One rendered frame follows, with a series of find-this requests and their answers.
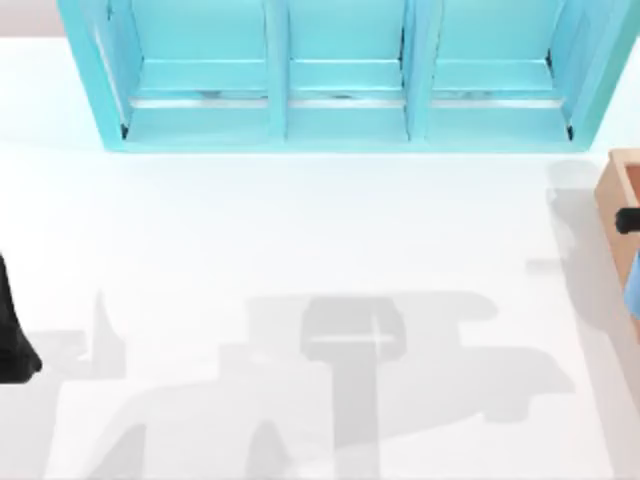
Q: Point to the shallow salmon-coloured box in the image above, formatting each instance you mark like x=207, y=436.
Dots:
x=615, y=210

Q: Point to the light blue rack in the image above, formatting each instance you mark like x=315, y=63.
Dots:
x=345, y=75

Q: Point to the light blue book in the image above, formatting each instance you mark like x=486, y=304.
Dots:
x=636, y=285

